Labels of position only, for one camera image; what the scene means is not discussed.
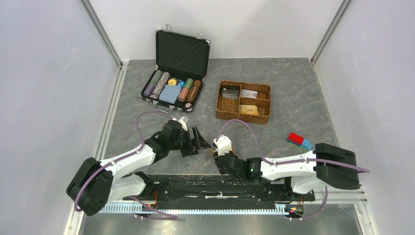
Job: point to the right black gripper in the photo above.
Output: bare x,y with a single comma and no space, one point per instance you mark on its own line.
230,153

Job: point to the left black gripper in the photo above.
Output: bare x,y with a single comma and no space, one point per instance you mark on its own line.
199,142

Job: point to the orange card holder wallet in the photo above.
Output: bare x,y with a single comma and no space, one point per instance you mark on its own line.
233,150

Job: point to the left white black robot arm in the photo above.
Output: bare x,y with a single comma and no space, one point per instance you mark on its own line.
98,182

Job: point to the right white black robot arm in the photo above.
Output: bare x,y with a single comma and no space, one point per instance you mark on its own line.
326,165

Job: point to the tan card in basket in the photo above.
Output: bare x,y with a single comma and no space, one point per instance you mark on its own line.
248,109

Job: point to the blue playing card deck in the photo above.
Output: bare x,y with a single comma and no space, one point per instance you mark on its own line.
170,93

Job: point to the black card deck box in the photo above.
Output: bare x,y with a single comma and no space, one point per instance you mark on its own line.
230,91

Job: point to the white card in basket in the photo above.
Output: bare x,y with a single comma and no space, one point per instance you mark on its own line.
248,93

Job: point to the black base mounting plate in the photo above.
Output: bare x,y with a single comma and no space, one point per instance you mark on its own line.
217,192

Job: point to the brown black chip stack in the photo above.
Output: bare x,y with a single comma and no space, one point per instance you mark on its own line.
193,91

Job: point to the green orange chip stack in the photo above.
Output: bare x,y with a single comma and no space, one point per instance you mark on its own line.
185,90

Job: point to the woven brown basket tray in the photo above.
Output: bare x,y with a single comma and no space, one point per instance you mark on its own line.
228,108

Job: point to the pink grey chip stack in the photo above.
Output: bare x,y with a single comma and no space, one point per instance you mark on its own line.
160,85

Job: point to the yellow blue loose chips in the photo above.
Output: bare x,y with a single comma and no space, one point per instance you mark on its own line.
176,82

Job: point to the purple green chip stack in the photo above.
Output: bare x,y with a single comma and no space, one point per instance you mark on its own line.
153,82

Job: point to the red blue toy block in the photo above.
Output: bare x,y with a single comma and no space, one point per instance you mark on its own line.
299,141

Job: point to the black poker chip case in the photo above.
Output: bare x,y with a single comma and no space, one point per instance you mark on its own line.
183,57

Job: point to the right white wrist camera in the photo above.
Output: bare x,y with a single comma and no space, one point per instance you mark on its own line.
221,146

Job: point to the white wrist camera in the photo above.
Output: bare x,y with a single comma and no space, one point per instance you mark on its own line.
183,121
221,146

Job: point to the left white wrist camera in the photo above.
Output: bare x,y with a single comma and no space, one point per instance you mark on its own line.
183,121

